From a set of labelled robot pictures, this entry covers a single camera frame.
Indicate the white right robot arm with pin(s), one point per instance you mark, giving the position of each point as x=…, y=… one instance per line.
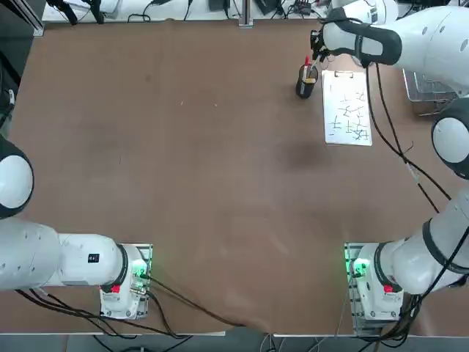
x=421, y=40

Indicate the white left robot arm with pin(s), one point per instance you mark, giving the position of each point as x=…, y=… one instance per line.
x=29, y=256

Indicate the black mesh pen holder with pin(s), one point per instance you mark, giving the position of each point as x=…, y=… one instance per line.
x=306, y=94

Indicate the white A4 paper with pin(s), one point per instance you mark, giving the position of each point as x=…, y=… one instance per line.
x=337, y=106

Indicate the white marker with red cap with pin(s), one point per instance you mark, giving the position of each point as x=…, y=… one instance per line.
x=307, y=60

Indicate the yellow marker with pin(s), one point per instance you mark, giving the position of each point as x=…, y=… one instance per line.
x=311, y=79

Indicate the white clipboard with metal clip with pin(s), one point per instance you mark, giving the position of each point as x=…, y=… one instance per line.
x=351, y=74

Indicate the dark grey power adapter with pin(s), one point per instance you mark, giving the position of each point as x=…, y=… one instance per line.
x=265, y=5

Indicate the black power brick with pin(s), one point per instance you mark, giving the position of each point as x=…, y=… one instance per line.
x=219, y=4

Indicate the black stand leg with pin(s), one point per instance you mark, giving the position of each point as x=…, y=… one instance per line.
x=96, y=11
x=66, y=11

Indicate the black equipment beside table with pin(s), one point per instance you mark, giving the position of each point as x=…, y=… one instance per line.
x=5, y=99

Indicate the aluminium profile post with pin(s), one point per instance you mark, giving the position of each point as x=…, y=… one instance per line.
x=245, y=14

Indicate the aluminium frame profile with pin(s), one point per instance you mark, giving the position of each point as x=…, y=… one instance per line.
x=33, y=22

